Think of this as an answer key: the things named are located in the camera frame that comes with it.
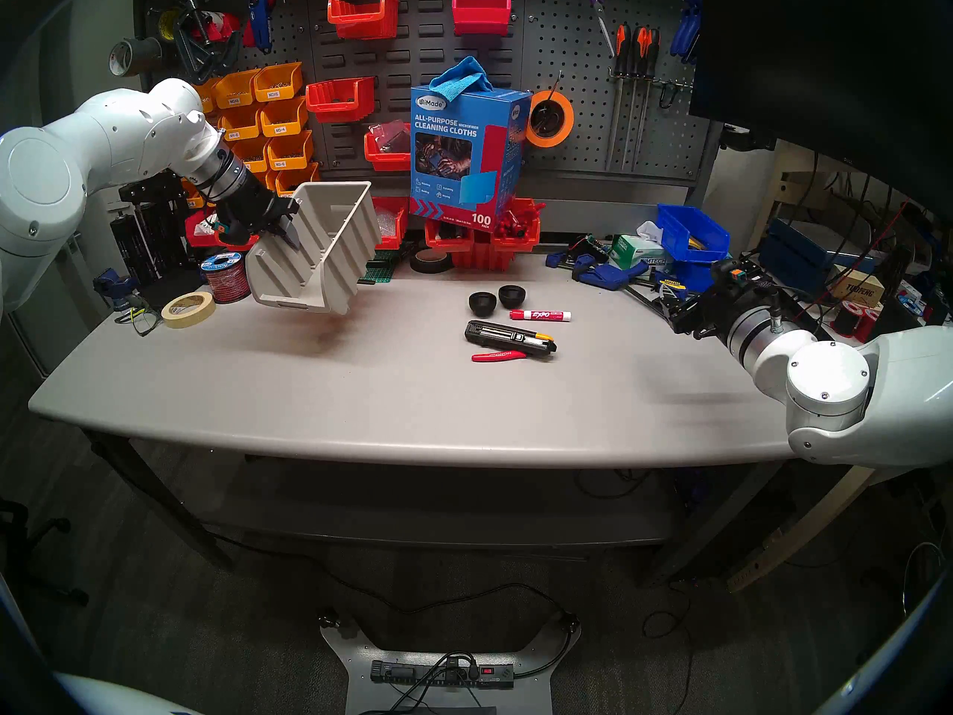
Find orange tape roll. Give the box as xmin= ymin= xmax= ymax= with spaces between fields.
xmin=527 ymin=88 xmax=576 ymax=148

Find orange bin labelled M3X6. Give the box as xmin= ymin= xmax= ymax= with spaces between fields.
xmin=253 ymin=62 xmax=305 ymax=103

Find black tool rack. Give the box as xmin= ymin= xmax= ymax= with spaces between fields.
xmin=110 ymin=203 xmax=176 ymax=275

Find black monitor mount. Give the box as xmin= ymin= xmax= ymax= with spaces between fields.
xmin=718 ymin=123 xmax=779 ymax=154

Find crimson wall bin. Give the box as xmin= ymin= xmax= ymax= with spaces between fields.
xmin=452 ymin=0 xmax=514 ymax=36

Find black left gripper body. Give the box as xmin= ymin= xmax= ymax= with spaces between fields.
xmin=214 ymin=174 xmax=300 ymax=248

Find orange bin labelled HEX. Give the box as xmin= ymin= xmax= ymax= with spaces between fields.
xmin=275 ymin=164 xmax=322 ymax=197

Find red wire spool blue label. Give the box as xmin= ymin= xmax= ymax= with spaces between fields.
xmin=200 ymin=250 xmax=255 ymax=305

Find black press stand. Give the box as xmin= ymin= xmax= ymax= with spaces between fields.
xmin=118 ymin=171 xmax=191 ymax=271

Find orange bin labelled M3-6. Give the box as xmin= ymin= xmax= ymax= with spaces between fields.
xmin=267 ymin=131 xmax=314 ymax=173

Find black tool with yellow end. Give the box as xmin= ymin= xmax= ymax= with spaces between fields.
xmin=465 ymin=320 xmax=558 ymax=359

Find black table leg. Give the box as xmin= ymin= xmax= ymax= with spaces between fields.
xmin=82 ymin=427 xmax=235 ymax=571

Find glass door grey frame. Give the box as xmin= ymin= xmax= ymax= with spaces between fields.
xmin=0 ymin=233 xmax=86 ymax=379

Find blue spring clamp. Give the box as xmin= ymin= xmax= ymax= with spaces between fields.
xmin=669 ymin=0 xmax=705 ymax=66

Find green cutting mat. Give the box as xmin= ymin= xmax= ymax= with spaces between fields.
xmin=357 ymin=248 xmax=399 ymax=285

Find red tape roll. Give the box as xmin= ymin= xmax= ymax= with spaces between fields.
xmin=197 ymin=10 xmax=243 ymax=42

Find beige masking tape roll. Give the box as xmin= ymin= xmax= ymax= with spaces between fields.
xmin=162 ymin=290 xmax=217 ymax=329

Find small red black wire spool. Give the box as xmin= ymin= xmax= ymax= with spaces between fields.
xmin=832 ymin=300 xmax=881 ymax=343

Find light wood side table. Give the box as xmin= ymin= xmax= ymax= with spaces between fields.
xmin=726 ymin=140 xmax=894 ymax=595

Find stack of red bins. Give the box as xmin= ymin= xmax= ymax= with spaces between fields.
xmin=450 ymin=246 xmax=537 ymax=270

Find dark red shelf bin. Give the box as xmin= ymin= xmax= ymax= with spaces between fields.
xmin=184 ymin=209 xmax=223 ymax=248

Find dark grey pegboard panel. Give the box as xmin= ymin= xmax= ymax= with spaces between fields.
xmin=134 ymin=0 xmax=719 ymax=193

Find blue microfibre cloth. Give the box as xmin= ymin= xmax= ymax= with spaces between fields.
xmin=428 ymin=57 xmax=492 ymax=104

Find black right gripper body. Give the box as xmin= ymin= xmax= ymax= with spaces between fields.
xmin=698 ymin=260 xmax=762 ymax=343

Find orange bin labelled M3-4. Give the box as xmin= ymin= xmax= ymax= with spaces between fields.
xmin=261 ymin=97 xmax=309 ymax=138

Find brown cardboard box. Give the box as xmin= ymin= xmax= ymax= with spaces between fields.
xmin=830 ymin=268 xmax=885 ymax=309

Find blue plastic bin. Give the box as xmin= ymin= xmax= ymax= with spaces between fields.
xmin=657 ymin=204 xmax=732 ymax=264
xmin=674 ymin=259 xmax=727 ymax=293

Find orange bin labelled M4-6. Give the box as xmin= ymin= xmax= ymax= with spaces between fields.
xmin=217 ymin=105 xmax=267 ymax=143

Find black monitor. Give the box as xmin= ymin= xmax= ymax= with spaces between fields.
xmin=689 ymin=0 xmax=953 ymax=215

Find grey duct tape roll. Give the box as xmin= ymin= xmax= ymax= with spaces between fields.
xmin=109 ymin=37 xmax=163 ymax=77

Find green white Kimtech wipes box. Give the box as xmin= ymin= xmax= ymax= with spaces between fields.
xmin=611 ymin=222 xmax=675 ymax=272

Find blue bench vise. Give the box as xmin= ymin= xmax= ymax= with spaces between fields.
xmin=93 ymin=268 xmax=140 ymax=308

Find blue cleaning cloths box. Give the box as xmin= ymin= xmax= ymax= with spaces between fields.
xmin=408 ymin=80 xmax=533 ymax=226

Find beige plastic storage bin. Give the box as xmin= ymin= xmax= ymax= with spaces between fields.
xmin=246 ymin=181 xmax=383 ymax=316

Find orange black screwdriver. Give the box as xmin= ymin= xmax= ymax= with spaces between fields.
xmin=637 ymin=28 xmax=663 ymax=153
xmin=624 ymin=27 xmax=651 ymax=171
xmin=603 ymin=25 xmax=632 ymax=172

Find dark blue case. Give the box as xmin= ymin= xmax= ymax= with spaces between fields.
xmin=759 ymin=218 xmax=827 ymax=282

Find black power strip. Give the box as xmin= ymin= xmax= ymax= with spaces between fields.
xmin=371 ymin=660 xmax=516 ymax=690

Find orange bin labelled M3-8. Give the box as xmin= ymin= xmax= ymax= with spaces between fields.
xmin=232 ymin=138 xmax=272 ymax=175

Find orange-red wall bin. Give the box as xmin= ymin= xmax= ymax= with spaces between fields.
xmin=363 ymin=122 xmax=412 ymax=172
xmin=305 ymin=76 xmax=377 ymax=124
xmin=328 ymin=0 xmax=401 ymax=40

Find clear safety glasses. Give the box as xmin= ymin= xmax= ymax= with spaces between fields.
xmin=115 ymin=304 xmax=161 ymax=336

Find dark grey C-clamp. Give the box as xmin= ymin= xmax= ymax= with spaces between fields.
xmin=173 ymin=0 xmax=224 ymax=85
xmin=210 ymin=27 xmax=245 ymax=77

